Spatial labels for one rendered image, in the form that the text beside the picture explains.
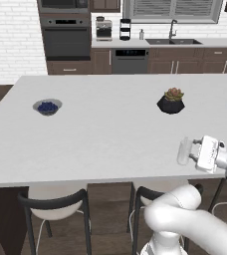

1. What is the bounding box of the dark grey sink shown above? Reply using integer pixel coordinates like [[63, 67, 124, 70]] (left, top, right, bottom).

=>
[[144, 38, 204, 46]]

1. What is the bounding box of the black dishwasher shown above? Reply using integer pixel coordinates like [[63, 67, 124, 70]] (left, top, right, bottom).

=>
[[111, 48, 150, 75]]

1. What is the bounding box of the black built-in oven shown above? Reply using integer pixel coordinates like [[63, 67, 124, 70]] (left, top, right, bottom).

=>
[[39, 13, 93, 62]]

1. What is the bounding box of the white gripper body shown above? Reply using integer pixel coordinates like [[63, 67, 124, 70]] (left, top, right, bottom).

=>
[[195, 134, 220, 174]]

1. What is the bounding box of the silver coffee machine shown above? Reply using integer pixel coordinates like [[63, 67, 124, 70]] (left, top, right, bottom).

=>
[[95, 15, 114, 43]]

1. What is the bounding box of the brown base cupboard run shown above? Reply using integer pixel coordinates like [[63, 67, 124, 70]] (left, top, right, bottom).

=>
[[46, 47, 227, 76]]

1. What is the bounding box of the window with grey blinds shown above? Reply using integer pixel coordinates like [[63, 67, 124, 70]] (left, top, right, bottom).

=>
[[121, 0, 225, 25]]

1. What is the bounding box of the black microwave oven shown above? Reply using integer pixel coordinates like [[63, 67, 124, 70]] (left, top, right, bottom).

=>
[[37, 0, 91, 14]]

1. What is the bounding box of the dark wood counter base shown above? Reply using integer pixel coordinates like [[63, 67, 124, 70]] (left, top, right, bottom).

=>
[[0, 185, 31, 255]]

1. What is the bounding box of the dark metal tap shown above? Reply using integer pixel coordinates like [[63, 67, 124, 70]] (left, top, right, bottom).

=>
[[167, 19, 179, 41]]

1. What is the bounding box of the succulent in black pot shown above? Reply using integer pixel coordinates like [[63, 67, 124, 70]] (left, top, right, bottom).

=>
[[156, 87, 186, 116]]

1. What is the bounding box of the clear glass cup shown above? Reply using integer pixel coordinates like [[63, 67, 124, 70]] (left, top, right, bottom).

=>
[[176, 136, 194, 166]]

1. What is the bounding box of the grey bowl of blueberries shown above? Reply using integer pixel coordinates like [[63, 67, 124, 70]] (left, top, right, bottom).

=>
[[32, 98, 64, 118]]

